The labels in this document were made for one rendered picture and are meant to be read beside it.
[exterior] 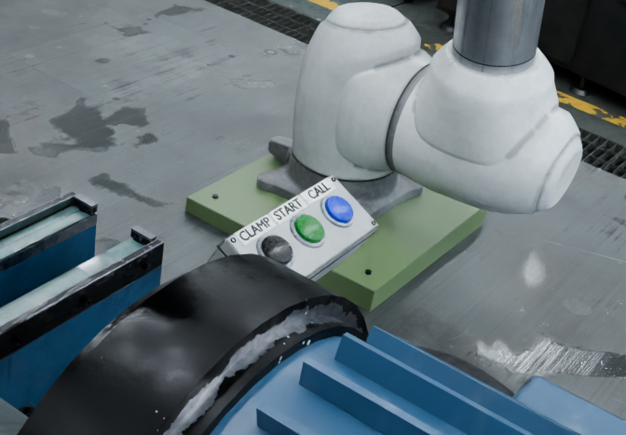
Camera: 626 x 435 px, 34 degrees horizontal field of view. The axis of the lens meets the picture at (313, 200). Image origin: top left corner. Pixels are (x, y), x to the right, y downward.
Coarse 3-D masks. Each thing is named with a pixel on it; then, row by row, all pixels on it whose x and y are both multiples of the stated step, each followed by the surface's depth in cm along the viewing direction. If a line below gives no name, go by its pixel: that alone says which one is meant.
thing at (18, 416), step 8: (0, 400) 61; (0, 408) 59; (8, 408) 60; (0, 416) 57; (8, 416) 58; (16, 416) 59; (24, 416) 60; (0, 424) 56; (8, 424) 57; (16, 424) 57; (0, 432) 55; (8, 432) 56; (16, 432) 56
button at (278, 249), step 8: (264, 240) 89; (272, 240) 89; (280, 240) 90; (264, 248) 89; (272, 248) 89; (280, 248) 89; (288, 248) 90; (272, 256) 88; (280, 256) 89; (288, 256) 89
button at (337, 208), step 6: (330, 198) 97; (336, 198) 97; (342, 198) 98; (330, 204) 96; (336, 204) 97; (342, 204) 97; (348, 204) 98; (330, 210) 96; (336, 210) 96; (342, 210) 97; (348, 210) 97; (336, 216) 96; (342, 216) 96; (348, 216) 97; (342, 222) 96; (348, 222) 97
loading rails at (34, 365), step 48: (0, 240) 110; (48, 240) 112; (144, 240) 113; (0, 288) 109; (48, 288) 104; (96, 288) 106; (144, 288) 113; (0, 336) 96; (48, 336) 102; (0, 384) 99; (48, 384) 106
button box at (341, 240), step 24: (312, 192) 97; (336, 192) 99; (264, 216) 92; (288, 216) 93; (360, 216) 99; (240, 240) 88; (288, 240) 92; (336, 240) 95; (360, 240) 97; (288, 264) 89; (312, 264) 91; (336, 264) 98
